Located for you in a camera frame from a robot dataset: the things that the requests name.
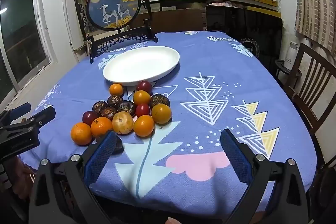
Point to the round embroidered screen ornament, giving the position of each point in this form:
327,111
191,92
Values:
113,6

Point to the brown board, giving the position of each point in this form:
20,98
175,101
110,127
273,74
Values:
178,19

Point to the white kettle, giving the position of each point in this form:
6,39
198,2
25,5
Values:
290,56

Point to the wooden chair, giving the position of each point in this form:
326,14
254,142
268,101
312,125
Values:
309,74

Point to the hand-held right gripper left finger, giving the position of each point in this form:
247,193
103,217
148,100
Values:
101,158

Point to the blue printed tablecloth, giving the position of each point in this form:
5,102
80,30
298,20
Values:
210,69

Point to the black round side table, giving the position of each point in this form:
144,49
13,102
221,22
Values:
288,73

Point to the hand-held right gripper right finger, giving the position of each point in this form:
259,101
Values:
236,158

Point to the orange tangerine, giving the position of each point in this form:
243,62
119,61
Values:
81,134
101,126

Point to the white oval plate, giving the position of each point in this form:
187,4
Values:
141,65

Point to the pink cloth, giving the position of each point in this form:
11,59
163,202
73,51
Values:
220,4

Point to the window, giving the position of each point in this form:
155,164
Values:
21,35

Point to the pale yellow orange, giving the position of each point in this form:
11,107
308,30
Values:
122,123

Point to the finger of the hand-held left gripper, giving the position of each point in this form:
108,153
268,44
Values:
19,109
42,116

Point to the dark red plum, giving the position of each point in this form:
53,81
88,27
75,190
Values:
89,118
144,86

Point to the small bright red plum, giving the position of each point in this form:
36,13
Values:
142,110

